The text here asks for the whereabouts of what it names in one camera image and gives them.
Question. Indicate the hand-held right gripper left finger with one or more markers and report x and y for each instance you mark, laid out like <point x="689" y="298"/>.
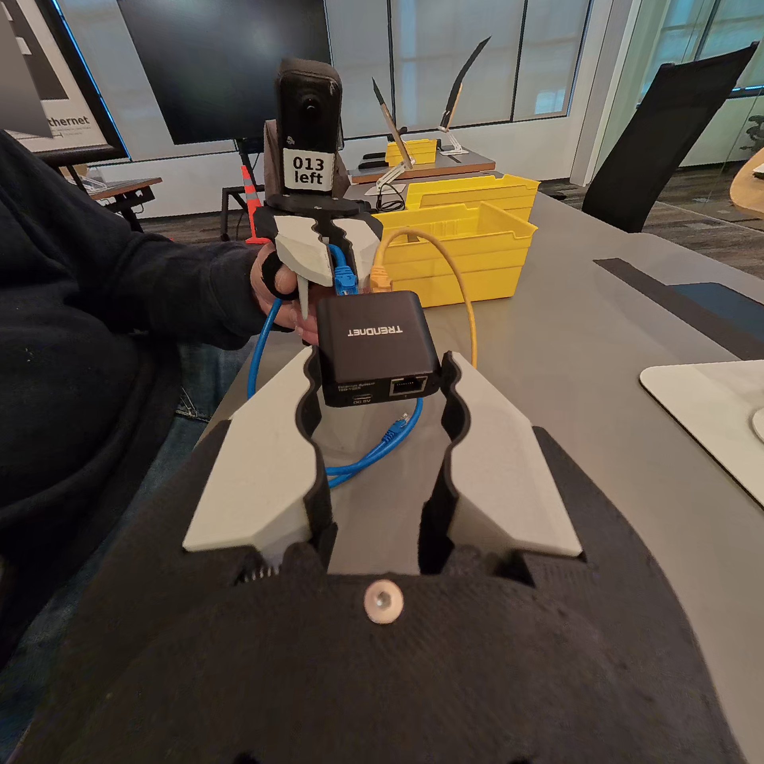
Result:
<point x="256" y="477"/>

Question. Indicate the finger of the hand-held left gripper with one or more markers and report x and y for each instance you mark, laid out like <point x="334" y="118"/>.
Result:
<point x="298" y="250"/>
<point x="364" y="233"/>

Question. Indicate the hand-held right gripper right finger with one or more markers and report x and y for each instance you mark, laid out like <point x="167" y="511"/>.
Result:
<point x="507" y="477"/>

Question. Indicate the yellow bin with black divider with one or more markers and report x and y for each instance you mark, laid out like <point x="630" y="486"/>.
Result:
<point x="477" y="268"/>

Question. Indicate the black network switch box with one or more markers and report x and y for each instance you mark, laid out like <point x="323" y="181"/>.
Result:
<point x="370" y="352"/>

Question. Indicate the person's left forearm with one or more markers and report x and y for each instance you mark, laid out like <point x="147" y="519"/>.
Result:
<point x="191" y="286"/>

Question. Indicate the person's left hand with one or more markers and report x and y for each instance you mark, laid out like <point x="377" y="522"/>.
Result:
<point x="264" y="295"/>

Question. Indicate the orange traffic cone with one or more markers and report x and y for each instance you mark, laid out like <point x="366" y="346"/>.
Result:
<point x="253" y="206"/>

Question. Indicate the white stand with dark board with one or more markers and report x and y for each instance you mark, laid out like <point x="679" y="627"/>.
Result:
<point x="462" y="83"/>
<point x="391" y="128"/>

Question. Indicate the small yellow bin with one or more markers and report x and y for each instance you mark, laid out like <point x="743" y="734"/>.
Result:
<point x="412" y="152"/>

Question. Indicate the large black screen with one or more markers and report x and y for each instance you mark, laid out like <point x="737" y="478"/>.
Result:
<point x="227" y="65"/>

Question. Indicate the person's jeans leg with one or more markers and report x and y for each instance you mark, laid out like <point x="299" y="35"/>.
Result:
<point x="197" y="382"/>

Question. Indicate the wooden top table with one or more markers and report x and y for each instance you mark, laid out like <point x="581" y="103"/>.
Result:
<point x="465" y="167"/>

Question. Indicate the white document stand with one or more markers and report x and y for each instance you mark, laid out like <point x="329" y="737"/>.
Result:
<point x="698" y="406"/>

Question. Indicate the framed black white poster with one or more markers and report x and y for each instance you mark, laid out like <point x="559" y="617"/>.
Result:
<point x="68" y="128"/>

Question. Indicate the black office chair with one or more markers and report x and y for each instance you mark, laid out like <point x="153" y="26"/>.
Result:
<point x="662" y="137"/>

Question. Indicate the instruction sheet on stand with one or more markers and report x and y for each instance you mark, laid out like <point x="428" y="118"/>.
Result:
<point x="751" y="191"/>

